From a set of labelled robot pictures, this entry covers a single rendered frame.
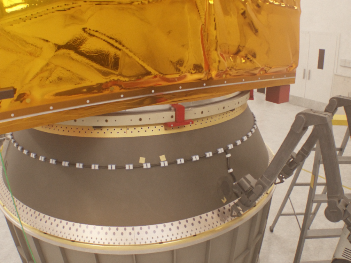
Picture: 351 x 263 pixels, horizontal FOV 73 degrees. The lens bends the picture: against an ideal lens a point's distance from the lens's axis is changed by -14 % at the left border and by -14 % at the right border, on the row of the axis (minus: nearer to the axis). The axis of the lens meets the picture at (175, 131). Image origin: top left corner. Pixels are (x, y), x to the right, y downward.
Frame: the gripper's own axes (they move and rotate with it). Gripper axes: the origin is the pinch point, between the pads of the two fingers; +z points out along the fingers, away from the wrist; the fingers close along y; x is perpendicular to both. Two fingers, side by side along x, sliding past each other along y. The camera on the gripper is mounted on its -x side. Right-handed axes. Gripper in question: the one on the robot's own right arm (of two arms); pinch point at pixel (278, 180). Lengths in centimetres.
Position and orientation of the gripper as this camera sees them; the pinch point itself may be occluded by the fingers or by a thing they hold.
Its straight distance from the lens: 178.6
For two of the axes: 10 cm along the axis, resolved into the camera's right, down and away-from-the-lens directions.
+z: -3.4, 6.9, 6.4
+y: -7.4, 2.3, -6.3
